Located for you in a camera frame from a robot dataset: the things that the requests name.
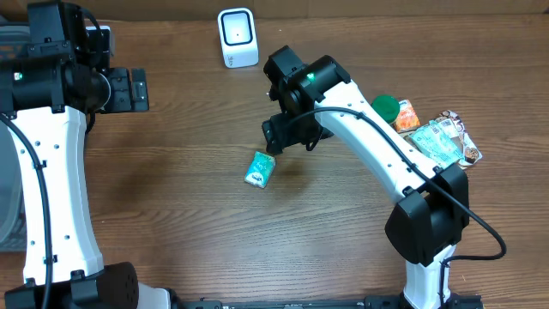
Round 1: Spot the teal tissue packet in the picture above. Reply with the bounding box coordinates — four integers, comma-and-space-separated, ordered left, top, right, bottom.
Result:
244, 152, 276, 189

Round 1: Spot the green lid jar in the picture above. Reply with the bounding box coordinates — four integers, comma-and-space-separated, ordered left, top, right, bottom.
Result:
371, 95, 400, 124

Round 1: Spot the orange tissue packet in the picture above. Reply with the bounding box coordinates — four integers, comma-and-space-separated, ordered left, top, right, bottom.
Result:
393, 100, 420, 133

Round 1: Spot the green wipes packet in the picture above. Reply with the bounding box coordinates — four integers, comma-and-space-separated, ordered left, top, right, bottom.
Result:
408, 120, 463, 169

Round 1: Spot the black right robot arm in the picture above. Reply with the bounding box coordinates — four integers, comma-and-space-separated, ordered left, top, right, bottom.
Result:
262, 45, 470, 308

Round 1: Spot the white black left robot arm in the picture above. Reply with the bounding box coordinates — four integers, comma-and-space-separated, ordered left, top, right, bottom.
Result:
1, 1, 171, 308

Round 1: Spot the grey plastic basket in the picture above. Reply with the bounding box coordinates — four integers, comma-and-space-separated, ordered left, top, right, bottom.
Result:
1, 123, 27, 253

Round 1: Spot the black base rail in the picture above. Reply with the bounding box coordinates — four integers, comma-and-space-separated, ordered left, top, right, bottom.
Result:
136, 287, 486, 309

